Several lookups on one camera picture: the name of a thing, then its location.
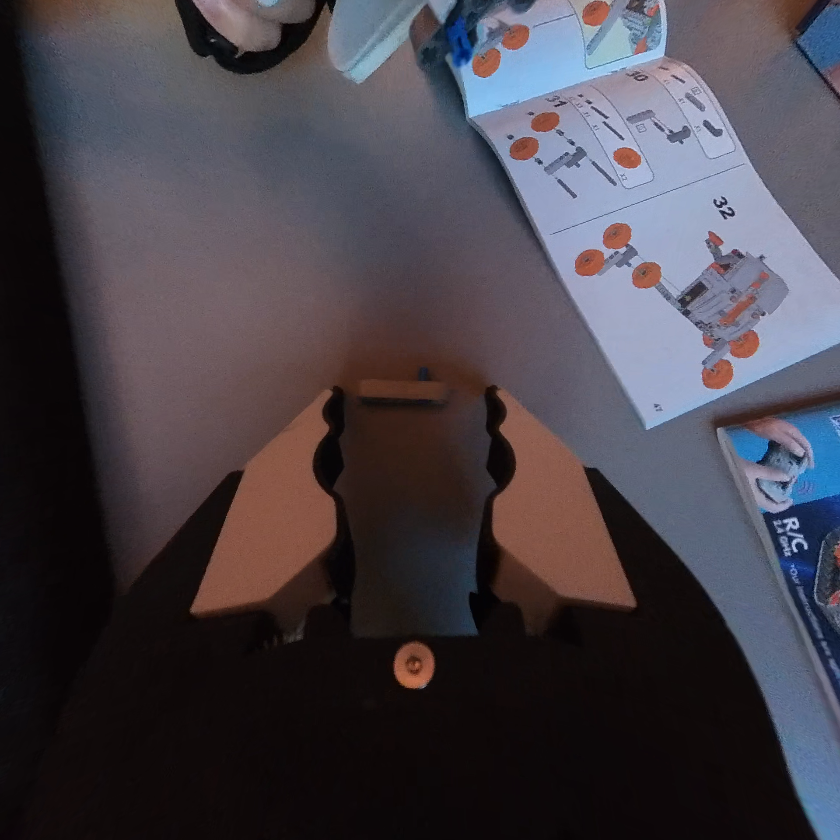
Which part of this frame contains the blue robot kit box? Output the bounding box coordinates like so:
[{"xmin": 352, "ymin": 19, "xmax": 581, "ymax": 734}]
[{"xmin": 794, "ymin": 0, "xmax": 840, "ymax": 99}]

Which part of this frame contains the blue robot kit manual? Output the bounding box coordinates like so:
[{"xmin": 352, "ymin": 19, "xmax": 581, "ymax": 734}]
[{"xmin": 717, "ymin": 407, "xmax": 840, "ymax": 742}]

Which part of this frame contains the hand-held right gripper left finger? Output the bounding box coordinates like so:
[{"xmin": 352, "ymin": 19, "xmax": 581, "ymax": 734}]
[{"xmin": 189, "ymin": 387, "xmax": 355, "ymax": 634}]

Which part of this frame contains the grey desk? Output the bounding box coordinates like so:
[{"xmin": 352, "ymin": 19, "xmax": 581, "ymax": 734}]
[{"xmin": 20, "ymin": 0, "xmax": 840, "ymax": 840}]

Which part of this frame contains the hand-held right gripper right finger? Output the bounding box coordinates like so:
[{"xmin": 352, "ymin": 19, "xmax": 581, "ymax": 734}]
[{"xmin": 469, "ymin": 386, "xmax": 637, "ymax": 636}]

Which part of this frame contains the person's left hand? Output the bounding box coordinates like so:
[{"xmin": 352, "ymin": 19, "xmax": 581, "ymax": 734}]
[{"xmin": 210, "ymin": 0, "xmax": 324, "ymax": 53}]

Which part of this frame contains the dark grey technic beam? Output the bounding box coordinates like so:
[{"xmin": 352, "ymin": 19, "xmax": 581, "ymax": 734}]
[{"xmin": 413, "ymin": 0, "xmax": 475, "ymax": 72}]

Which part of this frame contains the light grey technic beam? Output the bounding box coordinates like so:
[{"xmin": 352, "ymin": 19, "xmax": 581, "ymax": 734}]
[{"xmin": 357, "ymin": 366, "xmax": 455, "ymax": 409}]

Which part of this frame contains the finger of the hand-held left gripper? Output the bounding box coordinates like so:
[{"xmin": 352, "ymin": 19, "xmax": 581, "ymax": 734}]
[{"xmin": 327, "ymin": 0, "xmax": 460, "ymax": 84}]

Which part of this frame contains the open instruction booklet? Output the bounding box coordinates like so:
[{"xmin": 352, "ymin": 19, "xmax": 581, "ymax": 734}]
[{"xmin": 446, "ymin": 0, "xmax": 840, "ymax": 431}]

